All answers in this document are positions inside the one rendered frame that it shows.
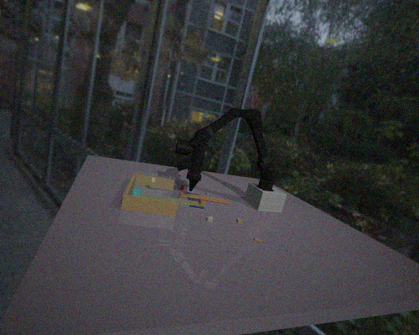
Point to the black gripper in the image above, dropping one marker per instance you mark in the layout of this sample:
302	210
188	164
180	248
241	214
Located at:
194	175

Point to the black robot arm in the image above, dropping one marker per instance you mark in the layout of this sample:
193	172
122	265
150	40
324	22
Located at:
254	120

